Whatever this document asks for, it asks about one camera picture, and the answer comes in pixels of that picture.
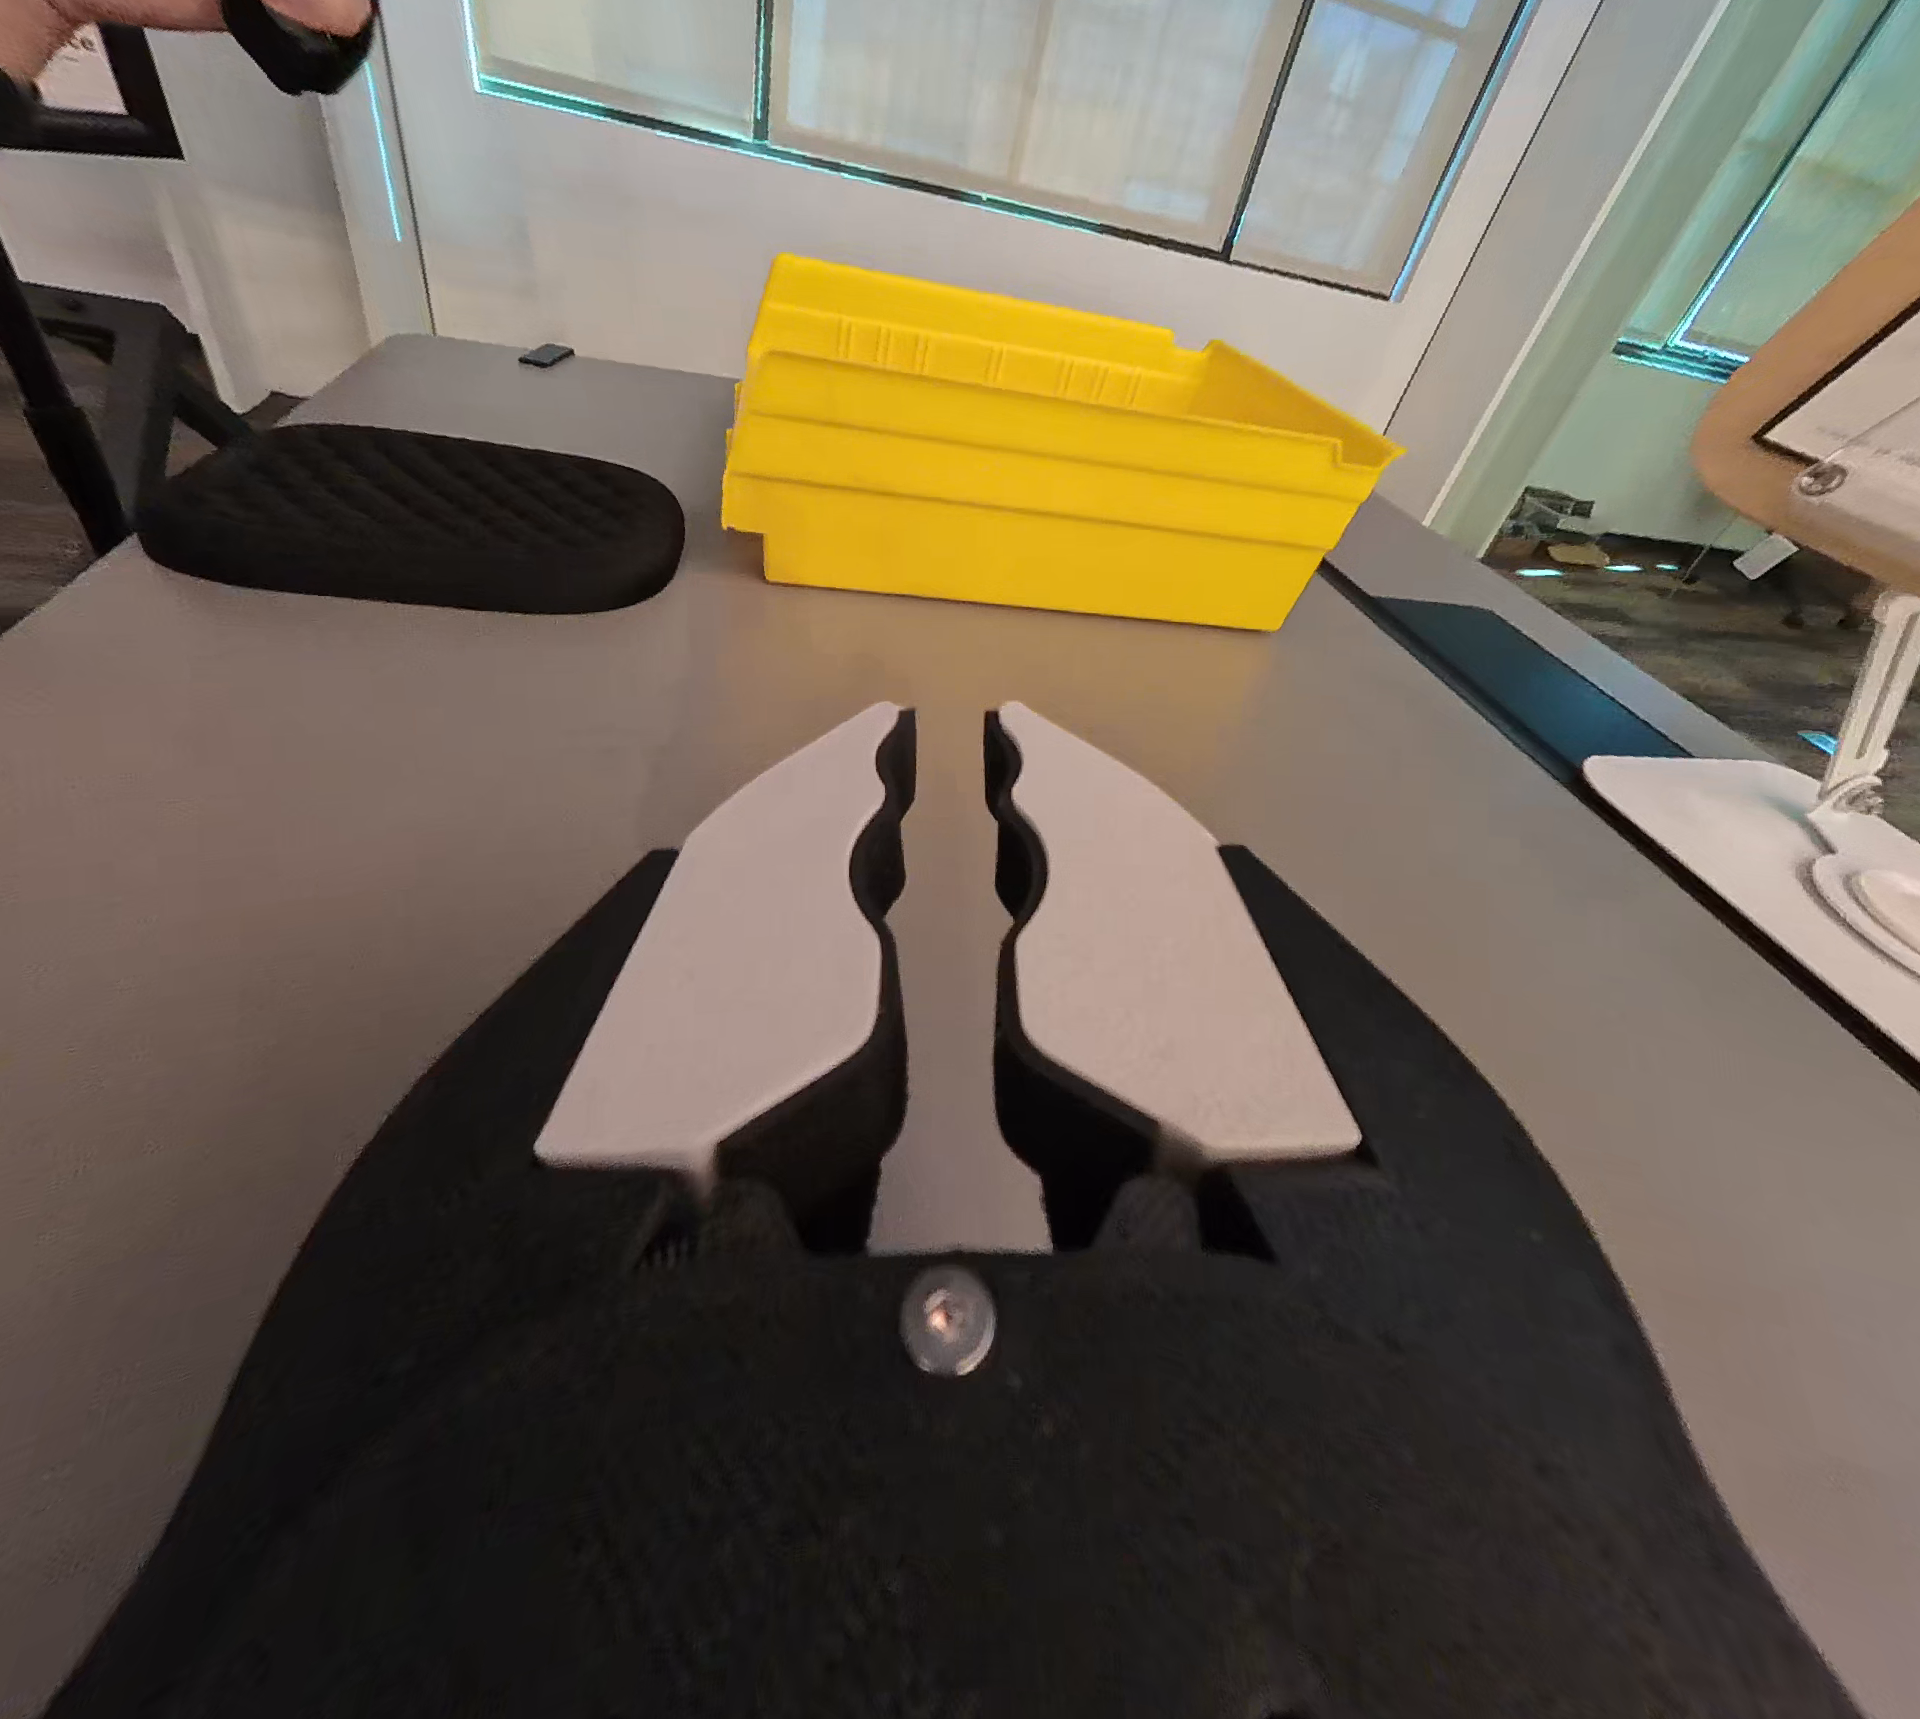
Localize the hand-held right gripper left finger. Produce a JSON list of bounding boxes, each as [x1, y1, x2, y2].
[[528, 700, 920, 1254]]

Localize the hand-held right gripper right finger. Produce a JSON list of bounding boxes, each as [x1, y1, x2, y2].
[[978, 696, 1367, 1254]]

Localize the yellow plastic bin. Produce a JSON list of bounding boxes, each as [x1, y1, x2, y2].
[[720, 252, 1407, 636]]

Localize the black desk frame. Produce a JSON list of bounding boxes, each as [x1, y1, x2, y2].
[[0, 234, 253, 556]]

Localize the white instruction sheet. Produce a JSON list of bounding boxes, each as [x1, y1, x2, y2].
[[1758, 306, 1920, 480]]

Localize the instruction board on stand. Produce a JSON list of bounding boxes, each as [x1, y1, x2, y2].
[[1582, 202, 1920, 1050]]

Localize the black elbow rest pad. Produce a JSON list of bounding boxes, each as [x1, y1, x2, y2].
[[134, 422, 690, 618]]

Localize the black framed marker sign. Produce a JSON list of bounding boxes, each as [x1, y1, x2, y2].
[[0, 23, 185, 165]]

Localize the dark teal panel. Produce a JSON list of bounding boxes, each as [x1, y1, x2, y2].
[[1371, 594, 1699, 764]]

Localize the large gridded window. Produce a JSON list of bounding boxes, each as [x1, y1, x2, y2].
[[446, 0, 1640, 304]]

